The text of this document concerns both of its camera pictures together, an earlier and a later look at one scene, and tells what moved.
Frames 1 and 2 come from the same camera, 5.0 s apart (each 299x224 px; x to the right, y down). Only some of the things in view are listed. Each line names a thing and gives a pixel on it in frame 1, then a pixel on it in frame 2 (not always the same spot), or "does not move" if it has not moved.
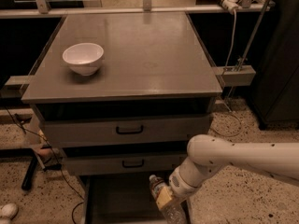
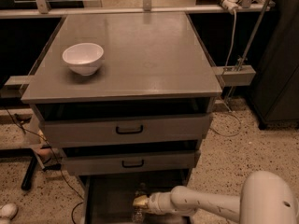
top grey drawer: [149, 128] does not move
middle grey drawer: [121, 163] does not move
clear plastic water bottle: [174, 211] to [139, 212]
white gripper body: [179, 183] to [154, 203]
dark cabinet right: [275, 91] does not move
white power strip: [232, 3] does not move
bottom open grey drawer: [122, 200] does not move
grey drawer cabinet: [122, 96] does not move
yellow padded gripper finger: [163, 198] to [140, 201]
